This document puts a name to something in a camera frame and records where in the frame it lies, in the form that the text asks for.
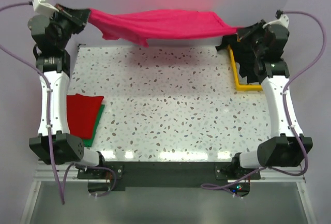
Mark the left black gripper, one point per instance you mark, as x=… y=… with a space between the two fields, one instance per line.
x=77 y=17

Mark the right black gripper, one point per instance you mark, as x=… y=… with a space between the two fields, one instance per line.
x=244 y=33

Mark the pink t shirt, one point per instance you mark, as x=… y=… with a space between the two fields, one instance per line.
x=172 y=24

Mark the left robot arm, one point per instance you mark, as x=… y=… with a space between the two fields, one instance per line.
x=54 y=144

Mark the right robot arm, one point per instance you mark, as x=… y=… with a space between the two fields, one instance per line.
x=287 y=145

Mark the black t shirt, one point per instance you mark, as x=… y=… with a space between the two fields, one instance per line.
x=242 y=55

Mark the yellow plastic bin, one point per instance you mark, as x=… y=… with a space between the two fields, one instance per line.
x=241 y=83

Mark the red folded t shirt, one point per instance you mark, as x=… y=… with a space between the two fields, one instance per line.
x=82 y=113

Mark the green folded t shirt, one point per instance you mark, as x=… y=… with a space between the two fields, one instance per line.
x=89 y=142

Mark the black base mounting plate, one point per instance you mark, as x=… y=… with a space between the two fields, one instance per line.
x=120 y=175

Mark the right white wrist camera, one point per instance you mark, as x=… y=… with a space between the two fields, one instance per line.
x=281 y=19

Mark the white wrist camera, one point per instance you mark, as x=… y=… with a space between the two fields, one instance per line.
x=43 y=7
x=281 y=19

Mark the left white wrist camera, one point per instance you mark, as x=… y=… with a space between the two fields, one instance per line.
x=43 y=7

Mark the aluminium frame rail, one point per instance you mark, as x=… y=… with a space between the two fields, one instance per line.
x=44 y=172

